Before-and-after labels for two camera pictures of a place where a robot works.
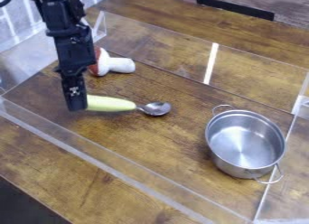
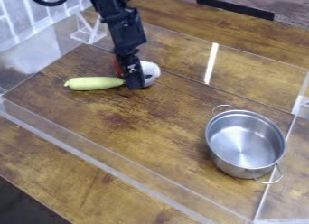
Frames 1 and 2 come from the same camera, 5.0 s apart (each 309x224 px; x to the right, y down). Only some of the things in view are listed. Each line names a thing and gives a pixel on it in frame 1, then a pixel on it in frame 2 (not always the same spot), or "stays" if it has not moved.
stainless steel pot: x=246 y=144 stays
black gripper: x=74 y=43 -> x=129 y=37
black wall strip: x=254 y=12 stays
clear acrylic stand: x=100 y=28 stays
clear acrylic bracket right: x=302 y=107 stays
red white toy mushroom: x=106 y=64 -> x=151 y=70
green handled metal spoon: x=100 y=103 -> x=93 y=83
